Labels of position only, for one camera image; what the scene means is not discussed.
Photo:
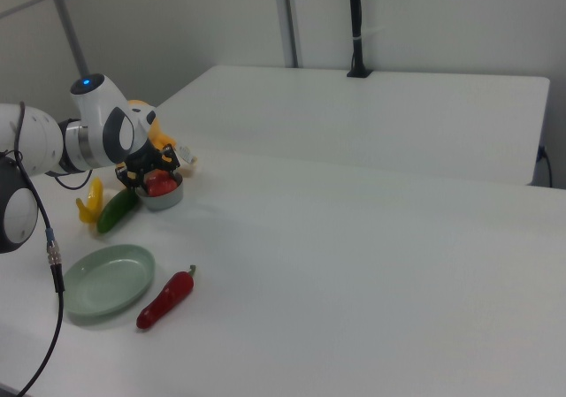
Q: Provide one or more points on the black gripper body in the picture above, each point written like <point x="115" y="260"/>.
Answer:
<point x="148" y="160"/>

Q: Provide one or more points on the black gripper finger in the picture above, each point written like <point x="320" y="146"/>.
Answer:
<point x="172" y="162"/>
<point x="130" y="179"/>

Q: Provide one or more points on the red apple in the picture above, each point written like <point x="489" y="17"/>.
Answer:
<point x="159" y="187"/>

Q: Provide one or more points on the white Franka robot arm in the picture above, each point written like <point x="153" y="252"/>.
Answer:
<point x="97" y="118"/>

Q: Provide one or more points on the orange plush dinosaur toy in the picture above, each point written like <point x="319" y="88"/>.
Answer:
<point x="160" y="138"/>

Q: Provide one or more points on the green cucumber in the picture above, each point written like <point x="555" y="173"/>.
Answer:
<point x="112" y="213"/>

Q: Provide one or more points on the grey round bowl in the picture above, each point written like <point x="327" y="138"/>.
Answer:
<point x="163" y="202"/>

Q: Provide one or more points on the yellow banana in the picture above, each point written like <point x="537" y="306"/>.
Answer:
<point x="94" y="198"/>

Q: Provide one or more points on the pale green plate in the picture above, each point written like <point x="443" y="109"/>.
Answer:
<point x="106" y="282"/>

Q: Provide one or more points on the red chili pepper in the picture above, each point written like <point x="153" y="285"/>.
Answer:
<point x="165" y="300"/>

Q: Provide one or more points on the white side table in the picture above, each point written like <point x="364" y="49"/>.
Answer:
<point x="354" y="118"/>

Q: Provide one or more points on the grey aluminium partition post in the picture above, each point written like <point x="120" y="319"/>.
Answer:
<point x="292" y="21"/>
<point x="71" y="21"/>

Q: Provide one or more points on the black camera stand pole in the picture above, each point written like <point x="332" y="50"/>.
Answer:
<point x="357" y="25"/>

